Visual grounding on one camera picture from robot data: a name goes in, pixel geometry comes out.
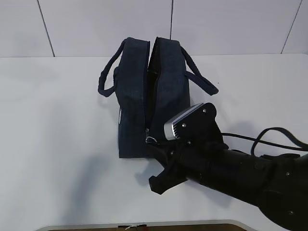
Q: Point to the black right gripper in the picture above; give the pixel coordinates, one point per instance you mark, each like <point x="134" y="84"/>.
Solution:
<point x="181" y="160"/>

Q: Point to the navy blue lunch bag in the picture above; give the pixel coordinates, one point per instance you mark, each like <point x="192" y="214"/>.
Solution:
<point x="151" y="83"/>

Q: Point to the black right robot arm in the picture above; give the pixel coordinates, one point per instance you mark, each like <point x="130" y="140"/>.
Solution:
<point x="276" y="185"/>

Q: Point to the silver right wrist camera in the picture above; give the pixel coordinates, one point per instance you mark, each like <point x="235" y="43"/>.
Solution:
<point x="191" y="122"/>

